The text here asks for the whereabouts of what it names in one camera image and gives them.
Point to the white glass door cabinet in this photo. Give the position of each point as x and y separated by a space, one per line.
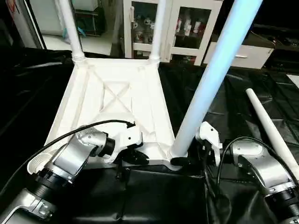
187 28

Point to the white plastic table leg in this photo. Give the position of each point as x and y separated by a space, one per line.
210 79
158 28
70 28
266 121

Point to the white plastic table top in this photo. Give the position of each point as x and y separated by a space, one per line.
117 93

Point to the white drawer unit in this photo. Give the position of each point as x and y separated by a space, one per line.
252 56

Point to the black mat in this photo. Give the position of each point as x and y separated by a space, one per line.
154 196

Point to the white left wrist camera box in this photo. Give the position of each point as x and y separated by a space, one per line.
126 137

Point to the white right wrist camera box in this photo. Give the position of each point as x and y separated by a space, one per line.
208 135

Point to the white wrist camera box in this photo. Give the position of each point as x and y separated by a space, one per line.
208 135
126 137

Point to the clear plastic storage box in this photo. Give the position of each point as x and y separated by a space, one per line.
91 21

